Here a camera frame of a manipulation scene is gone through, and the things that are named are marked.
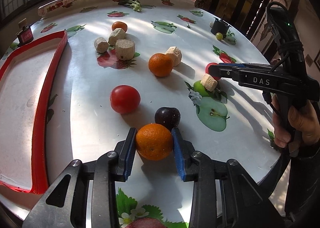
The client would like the person right hand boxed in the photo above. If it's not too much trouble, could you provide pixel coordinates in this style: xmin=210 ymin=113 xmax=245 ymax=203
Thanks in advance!
xmin=272 ymin=100 xmax=319 ymax=148

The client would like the black small box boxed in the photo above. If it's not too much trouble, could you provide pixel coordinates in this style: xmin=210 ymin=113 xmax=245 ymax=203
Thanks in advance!
xmin=209 ymin=18 xmax=230 ymax=38

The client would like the fruit print tablecloth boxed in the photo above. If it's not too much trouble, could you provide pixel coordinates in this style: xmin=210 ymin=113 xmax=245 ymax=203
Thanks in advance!
xmin=0 ymin=0 xmax=282 ymax=228

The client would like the small cork cube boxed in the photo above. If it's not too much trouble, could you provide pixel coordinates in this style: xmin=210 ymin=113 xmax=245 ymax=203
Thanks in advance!
xmin=201 ymin=74 xmax=217 ymax=92

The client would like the dark purple plum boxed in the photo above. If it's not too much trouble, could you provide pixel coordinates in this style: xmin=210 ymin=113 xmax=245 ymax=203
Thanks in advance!
xmin=155 ymin=107 xmax=181 ymax=131

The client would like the small tangerine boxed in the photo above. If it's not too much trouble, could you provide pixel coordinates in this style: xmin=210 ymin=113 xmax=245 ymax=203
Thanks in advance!
xmin=112 ymin=21 xmax=127 ymax=32

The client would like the small hexagonal cork block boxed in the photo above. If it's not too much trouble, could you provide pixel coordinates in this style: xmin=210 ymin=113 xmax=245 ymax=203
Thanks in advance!
xmin=94 ymin=37 xmax=109 ymax=54

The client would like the dark red jar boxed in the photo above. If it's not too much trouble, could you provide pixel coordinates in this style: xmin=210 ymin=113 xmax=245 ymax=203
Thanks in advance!
xmin=17 ymin=18 xmax=34 ymax=46

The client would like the green grape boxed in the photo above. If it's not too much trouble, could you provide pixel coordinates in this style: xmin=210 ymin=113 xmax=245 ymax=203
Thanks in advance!
xmin=215 ymin=32 xmax=223 ymax=41

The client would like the large red tomato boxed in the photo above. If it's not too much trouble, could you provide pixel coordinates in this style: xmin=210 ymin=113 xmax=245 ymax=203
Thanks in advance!
xmin=110 ymin=85 xmax=140 ymax=114

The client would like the large orange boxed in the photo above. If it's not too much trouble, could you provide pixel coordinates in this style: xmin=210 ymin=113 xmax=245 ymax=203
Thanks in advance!
xmin=136 ymin=123 xmax=174 ymax=161

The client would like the pale cork chunk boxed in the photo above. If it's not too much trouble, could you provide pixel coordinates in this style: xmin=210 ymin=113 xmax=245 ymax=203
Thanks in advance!
xmin=165 ymin=46 xmax=182 ymax=67

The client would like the rectangular cork block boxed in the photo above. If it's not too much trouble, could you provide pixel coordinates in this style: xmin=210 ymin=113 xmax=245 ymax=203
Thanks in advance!
xmin=108 ymin=28 xmax=126 ymax=46

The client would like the large round cork block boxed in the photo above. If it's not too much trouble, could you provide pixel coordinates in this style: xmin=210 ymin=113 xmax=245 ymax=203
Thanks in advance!
xmin=116 ymin=39 xmax=135 ymax=61

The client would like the red white tray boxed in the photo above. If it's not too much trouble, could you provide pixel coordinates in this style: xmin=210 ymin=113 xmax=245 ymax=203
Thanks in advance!
xmin=1 ymin=30 xmax=68 ymax=194

